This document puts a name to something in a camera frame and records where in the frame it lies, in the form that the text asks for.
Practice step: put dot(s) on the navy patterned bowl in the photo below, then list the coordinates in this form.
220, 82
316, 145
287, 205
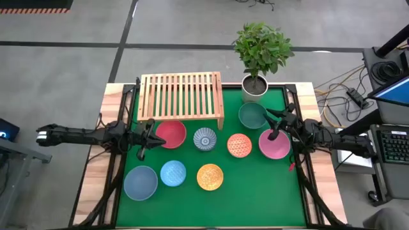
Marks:
204, 139

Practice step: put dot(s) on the grey metal desk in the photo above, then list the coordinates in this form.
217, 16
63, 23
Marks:
19, 151

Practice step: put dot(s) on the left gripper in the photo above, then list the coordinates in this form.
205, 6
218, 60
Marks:
140, 137

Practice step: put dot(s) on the black caster wheel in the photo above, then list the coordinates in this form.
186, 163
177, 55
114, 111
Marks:
372, 195

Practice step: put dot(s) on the white paper sheet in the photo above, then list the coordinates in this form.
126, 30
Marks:
354, 160

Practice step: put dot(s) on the black pole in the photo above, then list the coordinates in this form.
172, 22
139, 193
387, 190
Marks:
393, 41

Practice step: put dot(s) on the black metal rig frame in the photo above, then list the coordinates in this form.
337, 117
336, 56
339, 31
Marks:
305, 191

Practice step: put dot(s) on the plain red bowl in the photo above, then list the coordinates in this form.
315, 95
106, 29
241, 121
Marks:
172, 134

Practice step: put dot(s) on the black keyboard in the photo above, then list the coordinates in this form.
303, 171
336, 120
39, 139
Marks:
394, 147

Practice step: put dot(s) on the white plant pot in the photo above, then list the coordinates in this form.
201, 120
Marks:
254, 87

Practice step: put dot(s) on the green leafy plant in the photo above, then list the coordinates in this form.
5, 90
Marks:
262, 48

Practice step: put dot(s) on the plain pink bowl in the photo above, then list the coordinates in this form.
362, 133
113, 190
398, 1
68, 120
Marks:
278, 148

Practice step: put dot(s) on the wooden slatted shelf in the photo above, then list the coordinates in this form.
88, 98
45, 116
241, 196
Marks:
179, 96

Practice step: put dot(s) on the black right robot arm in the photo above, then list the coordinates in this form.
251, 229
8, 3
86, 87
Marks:
345, 140

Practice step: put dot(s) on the light blue patterned bowl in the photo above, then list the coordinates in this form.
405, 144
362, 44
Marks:
173, 173

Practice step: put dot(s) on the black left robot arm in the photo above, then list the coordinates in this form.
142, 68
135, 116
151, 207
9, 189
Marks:
80, 134

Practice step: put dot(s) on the plain grey-blue bowl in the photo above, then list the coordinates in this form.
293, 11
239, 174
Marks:
141, 183

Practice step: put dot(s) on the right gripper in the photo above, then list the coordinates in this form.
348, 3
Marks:
290, 123

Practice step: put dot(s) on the black device with blue light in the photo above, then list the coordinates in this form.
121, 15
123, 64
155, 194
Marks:
8, 129

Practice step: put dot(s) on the grey equipment cart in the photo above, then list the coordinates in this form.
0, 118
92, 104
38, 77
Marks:
393, 179

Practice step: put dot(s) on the laptop with blue screen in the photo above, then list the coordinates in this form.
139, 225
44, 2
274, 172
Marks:
394, 92

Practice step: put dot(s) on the black power strip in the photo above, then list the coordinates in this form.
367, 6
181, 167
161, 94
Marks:
356, 96

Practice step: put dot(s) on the yellow patterned bowl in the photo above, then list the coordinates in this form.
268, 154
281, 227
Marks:
210, 177

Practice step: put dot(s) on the black hazard-striped floor mat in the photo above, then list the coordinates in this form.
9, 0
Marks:
32, 4

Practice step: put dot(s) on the plain teal bowl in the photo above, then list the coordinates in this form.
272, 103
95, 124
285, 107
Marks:
250, 116

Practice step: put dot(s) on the orange-red patterned bowl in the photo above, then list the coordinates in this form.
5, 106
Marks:
239, 145

